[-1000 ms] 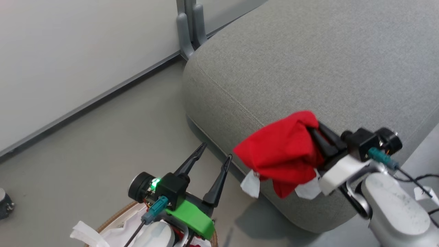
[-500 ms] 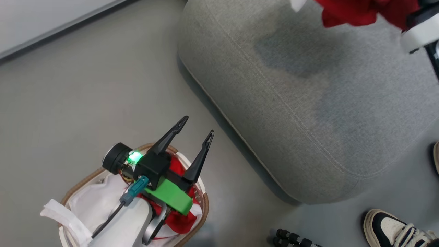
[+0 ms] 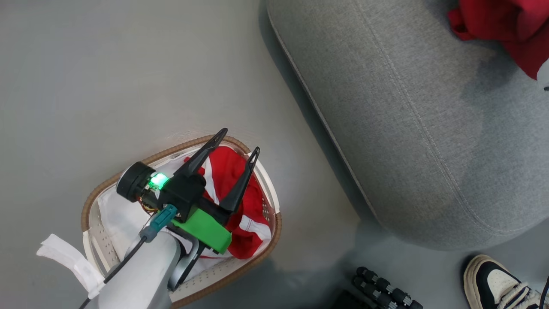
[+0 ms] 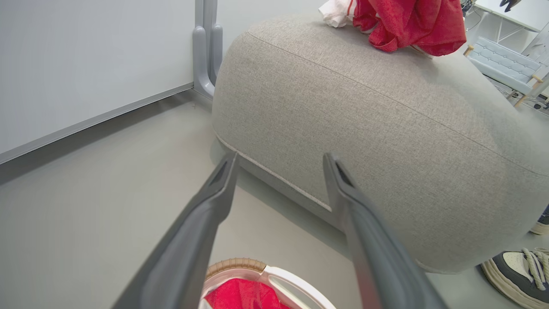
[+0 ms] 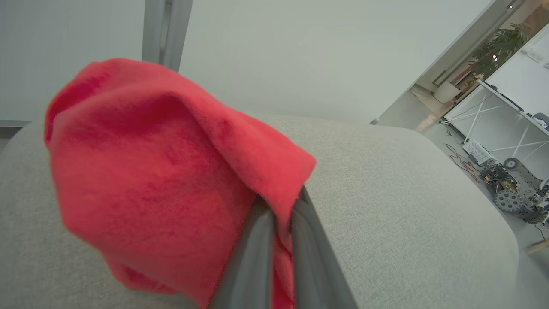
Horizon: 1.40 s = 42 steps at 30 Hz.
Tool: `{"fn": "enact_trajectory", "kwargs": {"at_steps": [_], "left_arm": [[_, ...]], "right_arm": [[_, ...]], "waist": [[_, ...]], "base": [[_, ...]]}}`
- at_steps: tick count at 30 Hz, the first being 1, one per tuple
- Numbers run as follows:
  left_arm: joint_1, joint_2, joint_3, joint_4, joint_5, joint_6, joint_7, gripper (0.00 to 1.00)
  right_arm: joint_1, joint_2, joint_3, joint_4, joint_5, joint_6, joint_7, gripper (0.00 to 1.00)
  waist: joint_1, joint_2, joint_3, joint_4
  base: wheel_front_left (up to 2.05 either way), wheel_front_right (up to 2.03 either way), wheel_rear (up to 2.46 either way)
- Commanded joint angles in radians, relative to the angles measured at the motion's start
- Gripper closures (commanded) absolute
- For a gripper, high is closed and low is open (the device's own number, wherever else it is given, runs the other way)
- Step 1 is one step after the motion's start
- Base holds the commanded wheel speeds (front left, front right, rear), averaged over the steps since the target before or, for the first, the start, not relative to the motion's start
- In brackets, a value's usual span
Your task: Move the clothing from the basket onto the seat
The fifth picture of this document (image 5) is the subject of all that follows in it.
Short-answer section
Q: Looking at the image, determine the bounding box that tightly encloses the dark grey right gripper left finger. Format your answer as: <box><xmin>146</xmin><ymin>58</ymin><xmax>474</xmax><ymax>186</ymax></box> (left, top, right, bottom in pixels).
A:
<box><xmin>209</xmin><ymin>196</ymin><xmax>277</xmax><ymax>309</ymax></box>

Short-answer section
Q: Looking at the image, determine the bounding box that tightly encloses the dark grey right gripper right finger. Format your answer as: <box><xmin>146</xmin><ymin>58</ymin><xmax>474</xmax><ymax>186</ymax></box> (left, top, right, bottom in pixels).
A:
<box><xmin>290</xmin><ymin>186</ymin><xmax>358</xmax><ymax>309</ymax></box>

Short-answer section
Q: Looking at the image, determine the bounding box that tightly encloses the red fleece garment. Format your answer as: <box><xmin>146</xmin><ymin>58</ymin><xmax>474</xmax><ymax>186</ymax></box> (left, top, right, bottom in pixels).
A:
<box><xmin>44</xmin><ymin>58</ymin><xmax>317</xmax><ymax>309</ymax></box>

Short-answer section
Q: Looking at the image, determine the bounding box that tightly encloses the light grey fabric sofa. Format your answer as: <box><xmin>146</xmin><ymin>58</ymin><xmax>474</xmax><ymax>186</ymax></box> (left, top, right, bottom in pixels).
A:
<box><xmin>0</xmin><ymin>113</ymin><xmax>520</xmax><ymax>309</ymax></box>

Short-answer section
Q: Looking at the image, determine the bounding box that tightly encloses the white perforated device box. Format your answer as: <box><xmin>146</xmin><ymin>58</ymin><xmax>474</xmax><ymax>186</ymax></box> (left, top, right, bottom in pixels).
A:
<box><xmin>462</xmin><ymin>139</ymin><xmax>497</xmax><ymax>165</ymax></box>

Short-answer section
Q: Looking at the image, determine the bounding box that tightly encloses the small wheeled chassis robot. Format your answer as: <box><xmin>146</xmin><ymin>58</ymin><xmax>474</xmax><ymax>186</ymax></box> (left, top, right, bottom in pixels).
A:
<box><xmin>480</xmin><ymin>158</ymin><xmax>549</xmax><ymax>225</ymax></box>

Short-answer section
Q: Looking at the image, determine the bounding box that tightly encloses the white plant pot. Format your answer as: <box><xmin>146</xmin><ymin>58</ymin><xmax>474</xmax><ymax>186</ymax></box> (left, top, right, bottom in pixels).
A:
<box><xmin>433</xmin><ymin>81</ymin><xmax>461</xmax><ymax>104</ymax></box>

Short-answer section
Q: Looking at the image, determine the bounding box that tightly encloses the green potted plant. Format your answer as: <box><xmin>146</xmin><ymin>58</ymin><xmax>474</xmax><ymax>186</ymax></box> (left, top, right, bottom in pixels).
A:
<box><xmin>470</xmin><ymin>24</ymin><xmax>531</xmax><ymax>80</ymax></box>

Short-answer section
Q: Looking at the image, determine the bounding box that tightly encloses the red cable on floor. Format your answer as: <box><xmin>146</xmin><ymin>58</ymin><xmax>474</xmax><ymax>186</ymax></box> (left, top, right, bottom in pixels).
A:
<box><xmin>445</xmin><ymin>144</ymin><xmax>481</xmax><ymax>183</ymax></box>

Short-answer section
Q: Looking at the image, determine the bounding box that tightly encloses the white frame desk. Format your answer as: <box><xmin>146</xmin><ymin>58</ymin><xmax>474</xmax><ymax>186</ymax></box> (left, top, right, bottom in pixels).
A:
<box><xmin>441</xmin><ymin>80</ymin><xmax>549</xmax><ymax>156</ymax></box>

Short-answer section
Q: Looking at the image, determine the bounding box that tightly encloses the grey metal window post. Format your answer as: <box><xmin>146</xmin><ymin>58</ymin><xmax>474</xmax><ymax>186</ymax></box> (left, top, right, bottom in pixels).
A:
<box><xmin>142</xmin><ymin>0</ymin><xmax>193</xmax><ymax>73</ymax></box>

